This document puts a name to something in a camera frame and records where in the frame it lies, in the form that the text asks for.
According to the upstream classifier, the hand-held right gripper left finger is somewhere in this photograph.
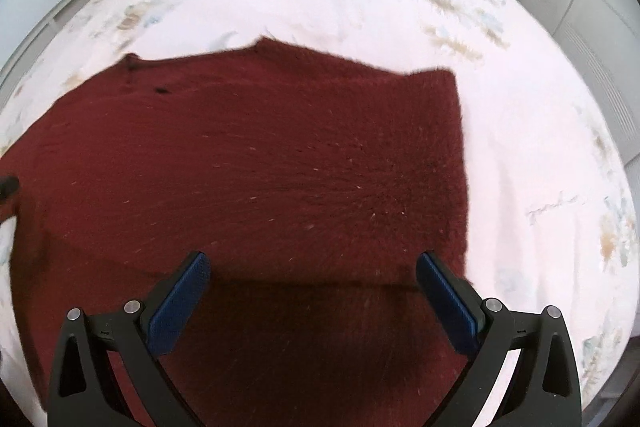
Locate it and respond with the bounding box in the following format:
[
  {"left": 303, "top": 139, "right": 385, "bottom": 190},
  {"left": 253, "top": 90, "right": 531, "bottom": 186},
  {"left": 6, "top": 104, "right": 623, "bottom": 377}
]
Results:
[{"left": 46, "top": 250, "right": 212, "bottom": 427}]

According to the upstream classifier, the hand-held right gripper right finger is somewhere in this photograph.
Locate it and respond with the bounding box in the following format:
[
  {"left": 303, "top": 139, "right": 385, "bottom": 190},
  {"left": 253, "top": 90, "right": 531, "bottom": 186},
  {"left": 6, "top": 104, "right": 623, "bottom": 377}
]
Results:
[{"left": 416, "top": 251, "right": 583, "bottom": 427}]

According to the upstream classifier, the low white cabinet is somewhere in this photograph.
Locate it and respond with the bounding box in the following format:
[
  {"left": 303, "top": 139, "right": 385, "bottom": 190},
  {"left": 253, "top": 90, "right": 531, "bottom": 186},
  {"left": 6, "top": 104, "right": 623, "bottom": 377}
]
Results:
[{"left": 0, "top": 0, "right": 122, "bottom": 75}]

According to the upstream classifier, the dark red towel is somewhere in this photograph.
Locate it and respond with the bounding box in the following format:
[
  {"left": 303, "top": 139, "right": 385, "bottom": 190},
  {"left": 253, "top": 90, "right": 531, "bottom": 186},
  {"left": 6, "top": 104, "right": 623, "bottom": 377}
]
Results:
[{"left": 0, "top": 36, "right": 471, "bottom": 427}]

